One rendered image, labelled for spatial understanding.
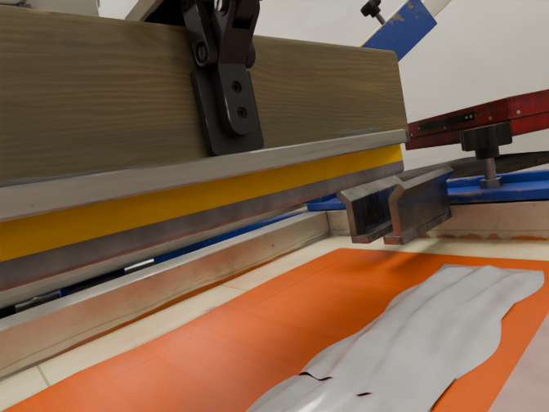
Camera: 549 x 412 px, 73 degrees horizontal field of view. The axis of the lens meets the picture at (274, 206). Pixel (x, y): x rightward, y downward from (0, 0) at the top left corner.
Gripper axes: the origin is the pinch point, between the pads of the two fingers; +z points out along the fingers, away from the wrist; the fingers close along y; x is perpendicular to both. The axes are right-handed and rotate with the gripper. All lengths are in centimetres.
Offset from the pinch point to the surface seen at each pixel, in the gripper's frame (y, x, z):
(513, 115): -10, 86, 3
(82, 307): -16.2, -5.1, 11.0
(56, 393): -9.8, -8.7, 14.0
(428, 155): -87, 200, 15
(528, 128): -9, 90, 6
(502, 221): 4.6, 25.8, 12.0
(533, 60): -31, 200, -21
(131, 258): -23.1, 1.9, 9.5
